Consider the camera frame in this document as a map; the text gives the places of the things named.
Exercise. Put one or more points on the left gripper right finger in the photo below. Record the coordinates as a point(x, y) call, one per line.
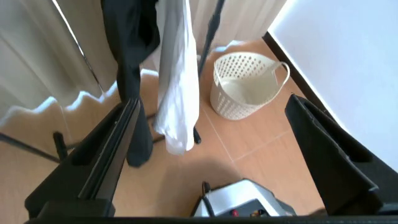
point(339, 168)

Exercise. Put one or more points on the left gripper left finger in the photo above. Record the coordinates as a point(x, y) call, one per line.
point(93, 168)

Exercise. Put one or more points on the white garment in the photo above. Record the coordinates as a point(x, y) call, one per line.
point(177, 93)

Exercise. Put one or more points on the black shorts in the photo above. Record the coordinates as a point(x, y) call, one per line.
point(133, 31)

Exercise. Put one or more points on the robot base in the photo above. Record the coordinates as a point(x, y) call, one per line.
point(242, 193)

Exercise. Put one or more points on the white laundry basket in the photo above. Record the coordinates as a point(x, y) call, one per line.
point(224, 105)

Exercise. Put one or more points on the black clothes rack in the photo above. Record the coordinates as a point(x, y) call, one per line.
point(211, 31)

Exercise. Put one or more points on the beige curtain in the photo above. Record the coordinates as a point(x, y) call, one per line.
point(37, 46)

